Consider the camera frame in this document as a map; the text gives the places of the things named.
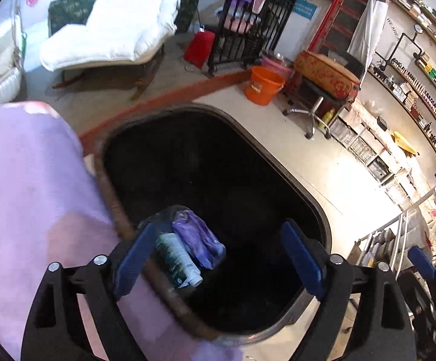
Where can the pink plastic basin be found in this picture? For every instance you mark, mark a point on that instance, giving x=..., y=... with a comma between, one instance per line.
x=277, y=63

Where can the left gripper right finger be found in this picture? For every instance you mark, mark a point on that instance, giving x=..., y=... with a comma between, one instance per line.
x=381, y=330

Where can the dark brown trash bin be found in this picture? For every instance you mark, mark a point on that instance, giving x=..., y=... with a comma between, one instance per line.
x=198, y=157

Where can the black metal railing rack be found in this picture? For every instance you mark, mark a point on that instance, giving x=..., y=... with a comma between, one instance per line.
x=242, y=35

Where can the orange plastic bucket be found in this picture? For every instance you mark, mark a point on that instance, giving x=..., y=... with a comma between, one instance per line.
x=263, y=85

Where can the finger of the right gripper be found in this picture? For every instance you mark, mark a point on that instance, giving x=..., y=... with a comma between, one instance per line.
x=426, y=269

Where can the green patterned cabinet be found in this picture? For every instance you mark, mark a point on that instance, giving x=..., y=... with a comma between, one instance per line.
x=63, y=12

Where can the green white milk carton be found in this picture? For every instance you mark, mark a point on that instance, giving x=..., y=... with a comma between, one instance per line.
x=175, y=259

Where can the white wicker swing sofa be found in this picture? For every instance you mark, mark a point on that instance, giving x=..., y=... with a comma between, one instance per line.
x=11, y=58

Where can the purple plastic bag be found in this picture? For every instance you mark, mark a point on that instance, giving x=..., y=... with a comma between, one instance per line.
x=198, y=239

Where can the purple floral bed sheet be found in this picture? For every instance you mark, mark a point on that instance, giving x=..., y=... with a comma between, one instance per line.
x=51, y=211

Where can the red ladder shelf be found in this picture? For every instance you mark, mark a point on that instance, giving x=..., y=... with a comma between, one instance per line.
x=338, y=25

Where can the white padded rocking chair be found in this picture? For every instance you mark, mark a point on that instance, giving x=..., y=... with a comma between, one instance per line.
x=116, y=33

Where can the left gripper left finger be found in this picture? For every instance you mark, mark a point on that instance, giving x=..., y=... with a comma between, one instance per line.
x=55, y=328

